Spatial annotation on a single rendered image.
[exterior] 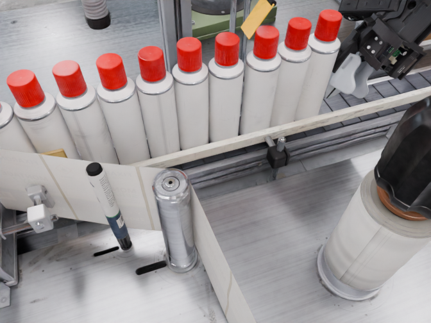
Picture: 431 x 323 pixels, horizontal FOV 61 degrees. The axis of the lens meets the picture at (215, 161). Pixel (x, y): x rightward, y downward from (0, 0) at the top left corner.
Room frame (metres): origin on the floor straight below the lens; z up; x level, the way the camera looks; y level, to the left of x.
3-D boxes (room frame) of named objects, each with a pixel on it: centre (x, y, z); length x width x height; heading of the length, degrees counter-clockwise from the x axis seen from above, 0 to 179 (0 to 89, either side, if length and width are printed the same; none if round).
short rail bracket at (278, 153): (0.37, -0.10, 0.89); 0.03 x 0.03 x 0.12; 20
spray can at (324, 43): (0.49, -0.16, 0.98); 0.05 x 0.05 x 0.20
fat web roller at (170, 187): (0.21, 0.04, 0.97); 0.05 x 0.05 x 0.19
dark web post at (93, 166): (0.22, 0.13, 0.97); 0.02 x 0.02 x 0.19
